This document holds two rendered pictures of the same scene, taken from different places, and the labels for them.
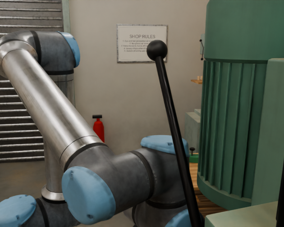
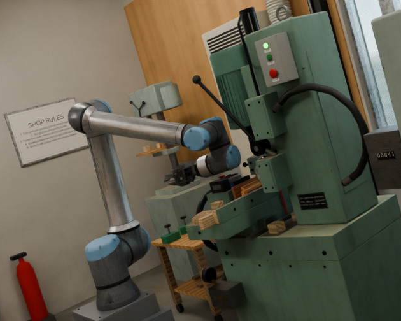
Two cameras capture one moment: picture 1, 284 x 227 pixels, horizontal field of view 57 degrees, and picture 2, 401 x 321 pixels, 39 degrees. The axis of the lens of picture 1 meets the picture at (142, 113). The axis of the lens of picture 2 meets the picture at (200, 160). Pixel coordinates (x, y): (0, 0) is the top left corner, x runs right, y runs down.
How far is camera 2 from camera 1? 186 cm
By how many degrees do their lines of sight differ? 26
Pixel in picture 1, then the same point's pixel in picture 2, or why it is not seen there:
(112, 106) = (34, 235)
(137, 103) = (69, 218)
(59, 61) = not seen: hidden behind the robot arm
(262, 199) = not seen: hidden behind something
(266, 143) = (249, 92)
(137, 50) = (45, 141)
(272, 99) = (246, 78)
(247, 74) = (235, 75)
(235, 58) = (230, 71)
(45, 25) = not seen: outside the picture
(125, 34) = (21, 124)
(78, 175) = (194, 128)
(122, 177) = (207, 127)
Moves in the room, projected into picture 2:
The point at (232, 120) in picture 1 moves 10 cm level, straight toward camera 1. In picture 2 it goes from (236, 92) to (241, 90)
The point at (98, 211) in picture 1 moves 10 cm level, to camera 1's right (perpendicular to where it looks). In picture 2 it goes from (207, 137) to (230, 130)
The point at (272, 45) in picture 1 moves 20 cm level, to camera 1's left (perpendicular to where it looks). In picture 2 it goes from (239, 64) to (193, 76)
